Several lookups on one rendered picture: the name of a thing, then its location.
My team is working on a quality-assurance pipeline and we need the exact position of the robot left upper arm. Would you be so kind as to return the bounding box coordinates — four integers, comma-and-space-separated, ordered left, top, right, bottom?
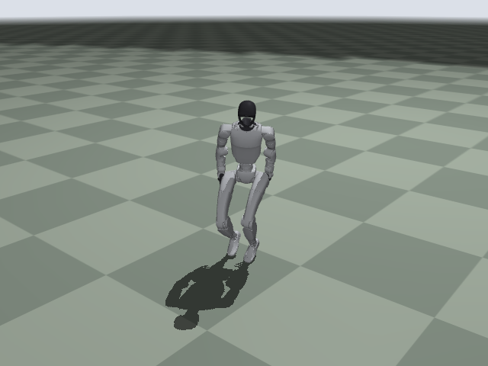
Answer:
262, 126, 276, 158

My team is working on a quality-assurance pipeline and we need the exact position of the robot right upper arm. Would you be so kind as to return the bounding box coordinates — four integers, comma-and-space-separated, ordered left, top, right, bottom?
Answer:
217, 124, 233, 156

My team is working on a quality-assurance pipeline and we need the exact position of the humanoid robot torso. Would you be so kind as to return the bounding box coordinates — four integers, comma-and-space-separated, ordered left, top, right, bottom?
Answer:
230, 120, 262, 184

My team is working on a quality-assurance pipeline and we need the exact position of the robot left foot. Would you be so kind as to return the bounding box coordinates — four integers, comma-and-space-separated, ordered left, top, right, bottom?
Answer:
243, 238, 259, 263

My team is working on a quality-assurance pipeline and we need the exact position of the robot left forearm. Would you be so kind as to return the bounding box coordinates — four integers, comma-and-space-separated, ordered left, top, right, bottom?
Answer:
265, 150, 276, 179

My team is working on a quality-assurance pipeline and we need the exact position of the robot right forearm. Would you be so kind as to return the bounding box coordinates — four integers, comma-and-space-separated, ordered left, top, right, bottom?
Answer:
216, 148, 226, 178

